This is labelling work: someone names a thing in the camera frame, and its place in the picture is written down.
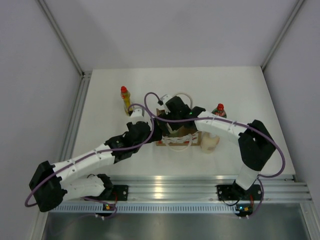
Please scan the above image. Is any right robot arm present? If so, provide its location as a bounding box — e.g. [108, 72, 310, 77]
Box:
[157, 95, 276, 199]

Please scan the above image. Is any aluminium frame post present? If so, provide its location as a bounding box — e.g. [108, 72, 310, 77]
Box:
[37, 0, 85, 76]
[260, 0, 308, 72]

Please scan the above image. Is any purple cable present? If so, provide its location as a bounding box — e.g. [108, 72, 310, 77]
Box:
[144, 91, 286, 221]
[24, 103, 157, 221]

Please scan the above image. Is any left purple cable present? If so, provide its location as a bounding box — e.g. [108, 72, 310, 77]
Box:
[24, 103, 157, 221]

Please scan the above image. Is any yellow dish soap bottle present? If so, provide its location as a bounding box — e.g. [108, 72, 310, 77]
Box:
[120, 86, 133, 116]

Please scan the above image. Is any left aluminium frame post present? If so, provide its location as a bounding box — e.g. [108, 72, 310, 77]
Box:
[37, 0, 85, 76]

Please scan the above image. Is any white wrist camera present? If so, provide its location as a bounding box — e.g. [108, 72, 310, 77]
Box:
[129, 108, 145, 125]
[157, 94, 173, 106]

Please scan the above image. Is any green dish soap bottle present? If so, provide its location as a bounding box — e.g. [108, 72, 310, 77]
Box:
[211, 103, 227, 118]

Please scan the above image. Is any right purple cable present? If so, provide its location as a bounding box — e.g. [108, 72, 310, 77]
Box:
[144, 91, 286, 221]

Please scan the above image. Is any cream pump lotion bottle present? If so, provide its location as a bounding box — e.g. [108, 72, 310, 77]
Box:
[200, 132, 220, 154]

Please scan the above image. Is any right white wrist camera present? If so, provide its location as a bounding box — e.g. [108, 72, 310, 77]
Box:
[157, 94, 173, 106]

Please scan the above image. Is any jute watermelon canvas bag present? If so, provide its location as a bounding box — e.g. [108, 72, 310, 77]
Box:
[156, 93, 202, 152]

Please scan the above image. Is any right aluminium frame post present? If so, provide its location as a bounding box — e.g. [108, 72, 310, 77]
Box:
[260, 0, 308, 72]

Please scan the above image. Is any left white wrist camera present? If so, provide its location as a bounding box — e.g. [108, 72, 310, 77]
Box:
[129, 108, 145, 125]

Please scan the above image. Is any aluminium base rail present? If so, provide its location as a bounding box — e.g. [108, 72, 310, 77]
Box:
[111, 175, 312, 203]

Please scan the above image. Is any white slotted cable duct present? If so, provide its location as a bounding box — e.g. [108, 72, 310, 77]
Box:
[49, 202, 250, 214]

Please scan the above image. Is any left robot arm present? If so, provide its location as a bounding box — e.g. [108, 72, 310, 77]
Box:
[29, 121, 162, 213]

